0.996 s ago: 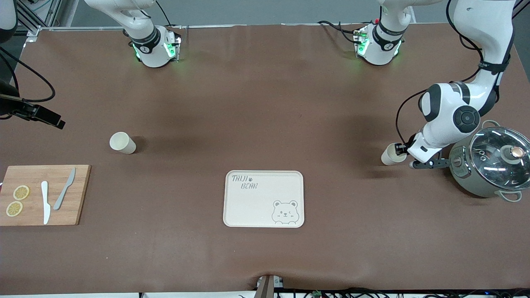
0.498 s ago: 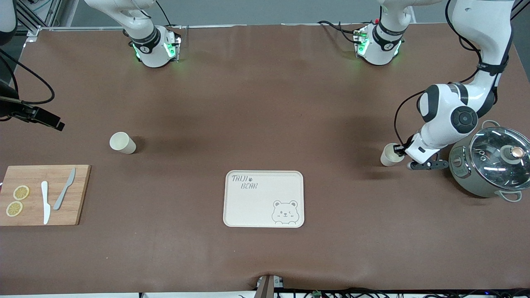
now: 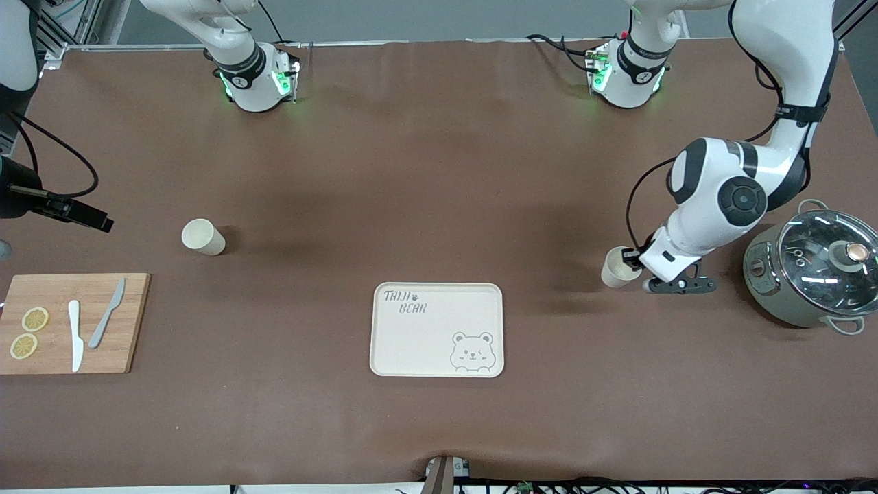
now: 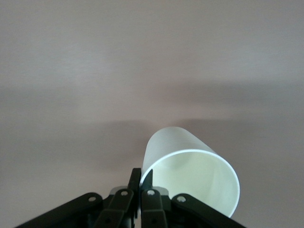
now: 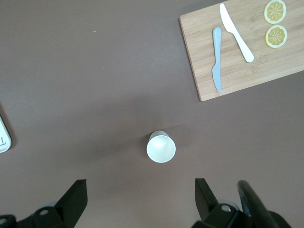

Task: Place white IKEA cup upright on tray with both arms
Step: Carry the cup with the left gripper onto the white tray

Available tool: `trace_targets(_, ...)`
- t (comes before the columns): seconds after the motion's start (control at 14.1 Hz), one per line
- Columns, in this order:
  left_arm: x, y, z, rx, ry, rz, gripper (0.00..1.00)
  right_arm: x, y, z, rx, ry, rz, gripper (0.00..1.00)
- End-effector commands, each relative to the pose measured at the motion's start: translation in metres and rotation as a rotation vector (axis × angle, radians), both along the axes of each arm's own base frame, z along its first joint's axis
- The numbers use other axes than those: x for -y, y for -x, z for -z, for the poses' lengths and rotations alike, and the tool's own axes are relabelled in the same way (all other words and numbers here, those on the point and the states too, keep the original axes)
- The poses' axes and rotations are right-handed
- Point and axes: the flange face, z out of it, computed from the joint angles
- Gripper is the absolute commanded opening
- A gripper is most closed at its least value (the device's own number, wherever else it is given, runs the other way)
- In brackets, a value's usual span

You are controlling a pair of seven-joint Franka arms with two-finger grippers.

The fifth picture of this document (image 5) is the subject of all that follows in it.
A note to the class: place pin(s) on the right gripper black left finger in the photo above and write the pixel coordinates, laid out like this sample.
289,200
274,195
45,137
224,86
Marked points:
71,202

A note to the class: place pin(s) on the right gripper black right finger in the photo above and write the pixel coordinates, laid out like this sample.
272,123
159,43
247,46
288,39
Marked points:
207,209

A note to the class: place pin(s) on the white plastic cup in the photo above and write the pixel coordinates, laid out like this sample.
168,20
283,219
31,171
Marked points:
161,148

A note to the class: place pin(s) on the white tray with bear print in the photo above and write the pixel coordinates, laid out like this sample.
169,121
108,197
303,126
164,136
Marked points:
3,142

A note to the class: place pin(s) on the brown table cover mat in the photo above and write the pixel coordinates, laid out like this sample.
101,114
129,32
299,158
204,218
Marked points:
95,83

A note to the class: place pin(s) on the wooden cutting board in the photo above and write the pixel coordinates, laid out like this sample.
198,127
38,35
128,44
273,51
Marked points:
249,71

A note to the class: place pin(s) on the grey plastic knife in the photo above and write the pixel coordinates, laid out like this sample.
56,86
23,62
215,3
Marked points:
216,47

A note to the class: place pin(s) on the white plastic knife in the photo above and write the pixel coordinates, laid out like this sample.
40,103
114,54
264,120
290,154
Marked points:
231,28

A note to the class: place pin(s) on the yellow lemon slice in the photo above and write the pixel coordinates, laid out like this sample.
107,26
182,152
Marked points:
276,36
275,11

